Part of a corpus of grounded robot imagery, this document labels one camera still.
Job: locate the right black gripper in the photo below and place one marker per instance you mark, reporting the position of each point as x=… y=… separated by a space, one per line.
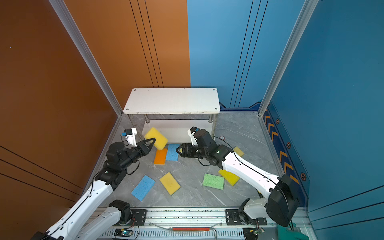
x=186 y=148

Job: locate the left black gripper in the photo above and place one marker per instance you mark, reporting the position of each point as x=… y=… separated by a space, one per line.
x=143 y=148

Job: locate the thick yellow sponge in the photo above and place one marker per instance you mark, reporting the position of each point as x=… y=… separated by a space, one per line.
x=161 y=140

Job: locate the white two-tier shelf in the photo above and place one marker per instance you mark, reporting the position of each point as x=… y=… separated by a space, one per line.
x=173 y=111

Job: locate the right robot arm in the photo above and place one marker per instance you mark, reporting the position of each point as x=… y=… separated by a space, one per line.
x=280 y=195

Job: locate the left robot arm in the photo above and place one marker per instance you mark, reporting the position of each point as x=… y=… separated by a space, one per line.
x=73 y=225

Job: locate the small blue sponge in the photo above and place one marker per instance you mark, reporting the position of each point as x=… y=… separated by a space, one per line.
x=172 y=154

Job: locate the orange sponge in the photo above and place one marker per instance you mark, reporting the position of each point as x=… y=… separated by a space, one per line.
x=160 y=157

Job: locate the dark yellow sponge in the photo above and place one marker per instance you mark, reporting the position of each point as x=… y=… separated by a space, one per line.
x=170 y=184

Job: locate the green sponge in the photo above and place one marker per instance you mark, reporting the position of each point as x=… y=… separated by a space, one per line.
x=213 y=181

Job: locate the large blue sponge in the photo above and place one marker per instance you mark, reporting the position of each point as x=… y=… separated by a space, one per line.
x=143 y=188

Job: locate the tan yellow sponge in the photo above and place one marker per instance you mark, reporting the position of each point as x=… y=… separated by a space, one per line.
x=239 y=152

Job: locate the yellow sponge right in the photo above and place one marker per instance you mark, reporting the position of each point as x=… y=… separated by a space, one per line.
x=231 y=178

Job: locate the left circuit board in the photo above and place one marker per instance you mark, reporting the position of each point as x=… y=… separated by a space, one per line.
x=127 y=233

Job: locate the circuit board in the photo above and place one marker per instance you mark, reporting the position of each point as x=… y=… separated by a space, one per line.
x=127 y=233
x=256 y=232

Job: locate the right circuit board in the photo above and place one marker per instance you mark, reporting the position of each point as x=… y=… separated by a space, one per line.
x=256 y=232

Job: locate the green glove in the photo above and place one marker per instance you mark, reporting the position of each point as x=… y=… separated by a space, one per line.
x=285 y=234

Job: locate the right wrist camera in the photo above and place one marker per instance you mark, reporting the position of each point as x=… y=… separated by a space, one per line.
x=191 y=133

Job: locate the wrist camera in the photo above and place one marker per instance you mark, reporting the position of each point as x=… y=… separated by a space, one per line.
x=128 y=137
x=191 y=133

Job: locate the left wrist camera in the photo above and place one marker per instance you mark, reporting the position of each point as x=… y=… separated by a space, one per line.
x=128 y=137

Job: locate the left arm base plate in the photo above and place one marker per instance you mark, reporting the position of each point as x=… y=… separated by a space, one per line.
x=135 y=217

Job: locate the red handled tool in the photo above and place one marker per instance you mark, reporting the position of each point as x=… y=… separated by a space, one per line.
x=190 y=229

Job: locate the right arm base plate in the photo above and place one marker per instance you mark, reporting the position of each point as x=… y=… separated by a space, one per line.
x=233 y=218

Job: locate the left aluminium frame post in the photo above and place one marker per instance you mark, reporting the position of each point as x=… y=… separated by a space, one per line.
x=75 y=34

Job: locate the aluminium frame post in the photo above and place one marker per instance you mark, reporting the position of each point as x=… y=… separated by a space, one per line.
x=302 y=21
x=75 y=34

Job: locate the right aluminium frame post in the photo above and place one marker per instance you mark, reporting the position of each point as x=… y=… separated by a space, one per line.
x=302 y=21

